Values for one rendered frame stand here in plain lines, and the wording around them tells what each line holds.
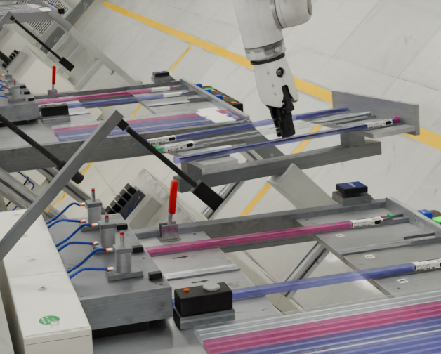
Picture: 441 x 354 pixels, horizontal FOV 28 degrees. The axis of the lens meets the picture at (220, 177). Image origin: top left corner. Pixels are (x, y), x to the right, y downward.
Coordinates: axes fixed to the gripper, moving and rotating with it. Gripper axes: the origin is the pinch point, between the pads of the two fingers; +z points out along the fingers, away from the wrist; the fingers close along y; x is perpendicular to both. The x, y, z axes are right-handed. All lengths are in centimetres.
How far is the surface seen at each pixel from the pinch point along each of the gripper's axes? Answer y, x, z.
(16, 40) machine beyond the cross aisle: 551, -38, 13
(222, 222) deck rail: -23.4, 26.9, 6.3
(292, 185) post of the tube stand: -3.1, 2.7, 11.9
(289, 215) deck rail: -24.4, 14.2, 9.7
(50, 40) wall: 711, -94, 36
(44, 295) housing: -58, 65, -7
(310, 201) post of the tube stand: -3.1, -0.5, 17.1
